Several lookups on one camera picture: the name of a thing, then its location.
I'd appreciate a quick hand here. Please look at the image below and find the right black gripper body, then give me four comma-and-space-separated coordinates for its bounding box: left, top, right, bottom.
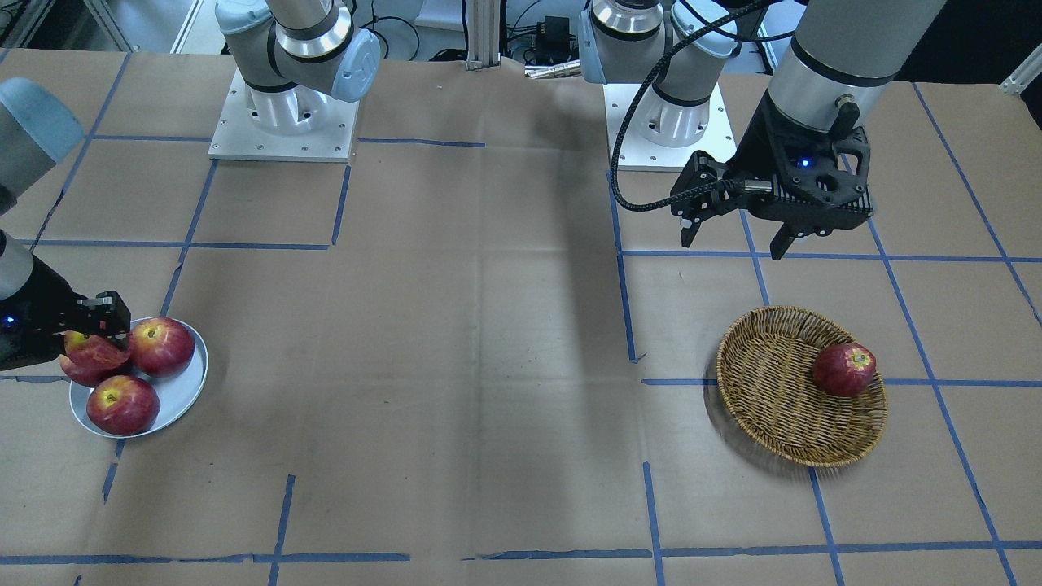
63, 291, 133, 350

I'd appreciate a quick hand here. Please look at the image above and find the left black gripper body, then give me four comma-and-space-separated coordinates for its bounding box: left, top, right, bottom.
670, 150, 746, 229

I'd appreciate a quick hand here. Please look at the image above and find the red yellow apple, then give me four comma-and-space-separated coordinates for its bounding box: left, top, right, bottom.
63, 329, 130, 370

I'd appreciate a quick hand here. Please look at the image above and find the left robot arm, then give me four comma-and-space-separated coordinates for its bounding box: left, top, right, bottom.
578, 1, 943, 260

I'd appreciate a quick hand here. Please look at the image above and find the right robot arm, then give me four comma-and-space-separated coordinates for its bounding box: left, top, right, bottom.
1, 1, 381, 370

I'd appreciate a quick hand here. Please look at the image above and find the red apple plate back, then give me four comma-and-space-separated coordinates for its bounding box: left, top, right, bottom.
128, 317, 196, 379

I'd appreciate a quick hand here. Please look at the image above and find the red apple plate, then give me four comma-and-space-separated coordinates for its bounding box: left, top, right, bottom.
85, 374, 162, 437
128, 317, 196, 379
57, 355, 133, 388

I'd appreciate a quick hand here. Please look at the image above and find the red apple plate front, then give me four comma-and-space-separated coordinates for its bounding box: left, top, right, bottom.
85, 374, 162, 437

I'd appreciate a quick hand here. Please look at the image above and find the grey round plate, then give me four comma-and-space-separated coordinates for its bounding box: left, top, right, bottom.
68, 320, 209, 440

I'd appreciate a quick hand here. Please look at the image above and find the dark red basket apple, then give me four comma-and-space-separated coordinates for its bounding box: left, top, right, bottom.
811, 343, 876, 397

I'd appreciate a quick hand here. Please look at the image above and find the woven wicker basket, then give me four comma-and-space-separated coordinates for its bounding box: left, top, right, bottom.
715, 306, 889, 468

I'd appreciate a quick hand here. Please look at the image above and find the black electronics box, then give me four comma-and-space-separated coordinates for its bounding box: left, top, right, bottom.
536, 15, 571, 55

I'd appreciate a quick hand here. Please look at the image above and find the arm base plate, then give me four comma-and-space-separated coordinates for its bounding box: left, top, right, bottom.
618, 86, 736, 172
208, 71, 359, 164

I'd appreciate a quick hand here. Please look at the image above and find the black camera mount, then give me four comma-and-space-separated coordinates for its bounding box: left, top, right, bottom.
1, 257, 82, 371
726, 95, 875, 236

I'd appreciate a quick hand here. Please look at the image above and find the black braided cable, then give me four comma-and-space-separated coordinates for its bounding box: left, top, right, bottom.
609, 0, 795, 213

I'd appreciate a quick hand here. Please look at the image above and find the aluminium frame post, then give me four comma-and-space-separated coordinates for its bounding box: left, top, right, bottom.
462, 0, 505, 72

